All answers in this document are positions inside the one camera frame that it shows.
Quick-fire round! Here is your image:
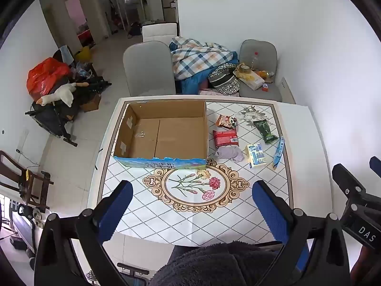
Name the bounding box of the person's right forearm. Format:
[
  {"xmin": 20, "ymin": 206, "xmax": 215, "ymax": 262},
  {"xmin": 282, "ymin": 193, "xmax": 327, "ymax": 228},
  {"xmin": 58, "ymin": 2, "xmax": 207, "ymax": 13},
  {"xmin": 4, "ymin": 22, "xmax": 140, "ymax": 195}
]
[{"xmin": 351, "ymin": 243, "xmax": 381, "ymax": 286}]

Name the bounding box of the white chair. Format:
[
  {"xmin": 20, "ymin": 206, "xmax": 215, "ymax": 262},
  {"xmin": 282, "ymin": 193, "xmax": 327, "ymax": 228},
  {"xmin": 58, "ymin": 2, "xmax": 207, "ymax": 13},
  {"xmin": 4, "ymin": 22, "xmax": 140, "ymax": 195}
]
[{"xmin": 142, "ymin": 23, "xmax": 176, "ymax": 43}]

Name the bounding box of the green packet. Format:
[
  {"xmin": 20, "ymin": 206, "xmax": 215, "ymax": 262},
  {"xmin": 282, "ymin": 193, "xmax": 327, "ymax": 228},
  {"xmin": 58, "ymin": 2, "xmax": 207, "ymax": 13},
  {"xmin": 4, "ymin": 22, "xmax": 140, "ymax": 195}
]
[{"xmin": 253, "ymin": 119, "xmax": 279, "ymax": 143}]

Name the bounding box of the orange plastic bag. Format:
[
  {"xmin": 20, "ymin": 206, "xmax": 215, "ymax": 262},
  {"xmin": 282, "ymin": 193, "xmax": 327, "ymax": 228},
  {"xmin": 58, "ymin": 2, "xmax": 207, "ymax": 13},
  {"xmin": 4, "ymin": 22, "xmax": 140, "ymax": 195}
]
[{"xmin": 26, "ymin": 58, "xmax": 72, "ymax": 100}]

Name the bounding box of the large grey chair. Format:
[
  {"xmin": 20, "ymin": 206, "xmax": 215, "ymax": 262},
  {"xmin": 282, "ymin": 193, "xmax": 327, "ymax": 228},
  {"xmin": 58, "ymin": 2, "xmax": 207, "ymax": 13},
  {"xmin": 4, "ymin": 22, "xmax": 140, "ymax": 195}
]
[{"xmin": 123, "ymin": 41, "xmax": 177, "ymax": 97}]

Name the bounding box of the blue cloth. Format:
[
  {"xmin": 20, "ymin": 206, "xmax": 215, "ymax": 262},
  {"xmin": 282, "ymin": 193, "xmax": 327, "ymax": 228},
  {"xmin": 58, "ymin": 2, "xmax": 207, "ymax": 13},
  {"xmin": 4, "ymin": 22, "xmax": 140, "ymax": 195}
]
[{"xmin": 175, "ymin": 74, "xmax": 215, "ymax": 94}]

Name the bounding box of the small grey chair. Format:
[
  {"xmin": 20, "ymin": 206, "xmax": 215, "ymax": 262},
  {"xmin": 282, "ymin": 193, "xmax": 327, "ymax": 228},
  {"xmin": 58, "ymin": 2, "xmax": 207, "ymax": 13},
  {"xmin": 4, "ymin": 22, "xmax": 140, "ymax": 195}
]
[{"xmin": 239, "ymin": 39, "xmax": 283, "ymax": 102}]

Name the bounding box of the orange snack packet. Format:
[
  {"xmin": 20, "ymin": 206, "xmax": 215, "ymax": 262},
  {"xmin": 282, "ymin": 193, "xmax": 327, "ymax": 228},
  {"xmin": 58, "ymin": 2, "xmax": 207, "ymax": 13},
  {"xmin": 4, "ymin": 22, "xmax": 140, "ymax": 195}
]
[{"xmin": 216, "ymin": 114, "xmax": 238, "ymax": 129}]

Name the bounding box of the black and white striped bag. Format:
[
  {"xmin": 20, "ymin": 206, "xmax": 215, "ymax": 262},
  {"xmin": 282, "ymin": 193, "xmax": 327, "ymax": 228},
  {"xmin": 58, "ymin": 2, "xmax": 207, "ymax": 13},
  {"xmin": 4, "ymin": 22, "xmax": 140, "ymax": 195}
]
[{"xmin": 207, "ymin": 62, "xmax": 241, "ymax": 94}]

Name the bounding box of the yellow and blue tissue pack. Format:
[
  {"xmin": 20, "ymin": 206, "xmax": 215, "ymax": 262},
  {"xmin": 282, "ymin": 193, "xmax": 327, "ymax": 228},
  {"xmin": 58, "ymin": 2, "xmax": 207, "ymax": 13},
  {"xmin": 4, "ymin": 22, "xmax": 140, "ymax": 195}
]
[{"xmin": 245, "ymin": 143, "xmax": 266, "ymax": 169}]

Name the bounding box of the treadmill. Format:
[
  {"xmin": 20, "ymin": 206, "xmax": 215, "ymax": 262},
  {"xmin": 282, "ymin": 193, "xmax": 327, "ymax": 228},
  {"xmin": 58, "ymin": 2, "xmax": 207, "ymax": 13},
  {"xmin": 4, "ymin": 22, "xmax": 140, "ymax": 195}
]
[{"xmin": 0, "ymin": 197, "xmax": 45, "ymax": 251}]

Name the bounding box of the open cardboard box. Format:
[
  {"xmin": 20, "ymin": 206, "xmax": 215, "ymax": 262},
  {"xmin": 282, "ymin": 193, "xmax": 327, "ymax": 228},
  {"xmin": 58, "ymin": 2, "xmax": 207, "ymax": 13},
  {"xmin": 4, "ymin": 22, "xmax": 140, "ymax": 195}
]
[{"xmin": 113, "ymin": 100, "xmax": 209, "ymax": 170}]

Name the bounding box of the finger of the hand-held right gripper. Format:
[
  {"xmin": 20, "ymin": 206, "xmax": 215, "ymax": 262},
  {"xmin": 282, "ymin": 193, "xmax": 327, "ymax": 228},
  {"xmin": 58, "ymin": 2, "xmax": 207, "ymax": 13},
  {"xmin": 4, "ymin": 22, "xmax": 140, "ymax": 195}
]
[
  {"xmin": 369, "ymin": 156, "xmax": 381, "ymax": 177},
  {"xmin": 332, "ymin": 163, "xmax": 367, "ymax": 199}
]

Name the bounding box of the yellow and white bag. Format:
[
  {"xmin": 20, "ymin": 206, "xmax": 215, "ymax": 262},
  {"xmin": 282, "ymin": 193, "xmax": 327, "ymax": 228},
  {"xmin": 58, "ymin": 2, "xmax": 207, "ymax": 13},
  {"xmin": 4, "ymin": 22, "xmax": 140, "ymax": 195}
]
[{"xmin": 234, "ymin": 68, "xmax": 265, "ymax": 90}]

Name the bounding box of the small cardboard box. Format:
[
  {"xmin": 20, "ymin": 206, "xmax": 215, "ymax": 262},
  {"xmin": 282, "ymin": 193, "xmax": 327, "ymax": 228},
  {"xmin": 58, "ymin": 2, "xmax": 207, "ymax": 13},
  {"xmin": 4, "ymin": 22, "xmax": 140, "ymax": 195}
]
[{"xmin": 80, "ymin": 94, "xmax": 102, "ymax": 113}]

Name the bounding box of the red packet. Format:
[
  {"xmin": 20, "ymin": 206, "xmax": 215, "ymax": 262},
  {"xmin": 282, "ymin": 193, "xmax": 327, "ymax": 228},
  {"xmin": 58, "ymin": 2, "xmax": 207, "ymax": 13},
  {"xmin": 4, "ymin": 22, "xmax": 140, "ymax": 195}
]
[{"xmin": 212, "ymin": 129, "xmax": 240, "ymax": 148}]

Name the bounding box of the black metal frame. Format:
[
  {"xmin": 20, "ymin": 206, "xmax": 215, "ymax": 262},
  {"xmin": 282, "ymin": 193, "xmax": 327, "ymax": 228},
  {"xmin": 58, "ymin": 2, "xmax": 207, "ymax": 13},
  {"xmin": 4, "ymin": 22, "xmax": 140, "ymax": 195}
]
[{"xmin": 117, "ymin": 263, "xmax": 149, "ymax": 278}]

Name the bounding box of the white goose plush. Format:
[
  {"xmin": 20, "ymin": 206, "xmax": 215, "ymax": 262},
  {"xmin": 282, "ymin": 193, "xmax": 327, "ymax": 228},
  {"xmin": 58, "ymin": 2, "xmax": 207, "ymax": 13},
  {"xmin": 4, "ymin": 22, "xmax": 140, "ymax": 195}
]
[{"xmin": 40, "ymin": 82, "xmax": 90, "ymax": 107}]

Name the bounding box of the plaid blanket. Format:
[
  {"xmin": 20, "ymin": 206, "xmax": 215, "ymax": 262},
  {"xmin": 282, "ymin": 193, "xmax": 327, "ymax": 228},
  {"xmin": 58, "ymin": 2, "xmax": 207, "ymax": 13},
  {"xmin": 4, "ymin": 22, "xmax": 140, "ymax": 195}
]
[{"xmin": 169, "ymin": 36, "xmax": 239, "ymax": 81}]

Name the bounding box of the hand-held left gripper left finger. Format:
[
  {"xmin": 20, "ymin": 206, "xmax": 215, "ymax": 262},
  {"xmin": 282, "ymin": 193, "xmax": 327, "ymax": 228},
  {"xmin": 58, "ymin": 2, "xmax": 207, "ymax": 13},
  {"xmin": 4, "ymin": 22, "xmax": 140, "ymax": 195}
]
[{"xmin": 34, "ymin": 180, "xmax": 134, "ymax": 286}]

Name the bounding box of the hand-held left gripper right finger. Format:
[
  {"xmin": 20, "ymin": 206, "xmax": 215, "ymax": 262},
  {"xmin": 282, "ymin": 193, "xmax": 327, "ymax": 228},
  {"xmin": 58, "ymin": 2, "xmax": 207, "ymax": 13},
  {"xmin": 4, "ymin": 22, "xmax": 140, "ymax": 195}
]
[{"xmin": 252, "ymin": 180, "xmax": 352, "ymax": 286}]

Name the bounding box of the person's dark fleece clothing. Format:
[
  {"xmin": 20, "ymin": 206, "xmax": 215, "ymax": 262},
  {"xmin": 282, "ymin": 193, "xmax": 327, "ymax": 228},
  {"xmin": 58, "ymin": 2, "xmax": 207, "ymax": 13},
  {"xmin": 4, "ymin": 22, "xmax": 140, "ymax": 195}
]
[{"xmin": 148, "ymin": 241, "xmax": 286, "ymax": 286}]

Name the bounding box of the black stroller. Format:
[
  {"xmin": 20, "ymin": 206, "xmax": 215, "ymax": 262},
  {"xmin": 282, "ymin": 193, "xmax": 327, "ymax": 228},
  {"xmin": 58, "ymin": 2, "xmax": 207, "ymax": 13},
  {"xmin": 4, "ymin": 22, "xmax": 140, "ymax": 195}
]
[{"xmin": 25, "ymin": 76, "xmax": 112, "ymax": 147}]

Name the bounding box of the lilac cloth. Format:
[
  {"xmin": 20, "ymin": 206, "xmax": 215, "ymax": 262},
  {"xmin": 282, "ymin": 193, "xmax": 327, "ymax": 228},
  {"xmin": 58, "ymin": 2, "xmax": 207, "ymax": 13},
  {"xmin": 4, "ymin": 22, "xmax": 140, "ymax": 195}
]
[{"xmin": 214, "ymin": 146, "xmax": 245, "ymax": 163}]

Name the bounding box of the slim blue packet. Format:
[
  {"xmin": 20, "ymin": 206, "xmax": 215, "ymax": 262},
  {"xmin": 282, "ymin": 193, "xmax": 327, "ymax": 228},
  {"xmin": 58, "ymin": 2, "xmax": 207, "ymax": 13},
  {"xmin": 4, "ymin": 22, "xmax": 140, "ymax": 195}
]
[{"xmin": 273, "ymin": 136, "xmax": 285, "ymax": 170}]

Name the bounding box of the dark wooden chair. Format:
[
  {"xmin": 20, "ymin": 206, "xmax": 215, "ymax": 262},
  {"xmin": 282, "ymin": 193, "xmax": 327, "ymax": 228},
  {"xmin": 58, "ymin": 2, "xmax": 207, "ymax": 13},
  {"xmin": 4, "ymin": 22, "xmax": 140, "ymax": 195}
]
[{"xmin": 0, "ymin": 150, "xmax": 54, "ymax": 213}]

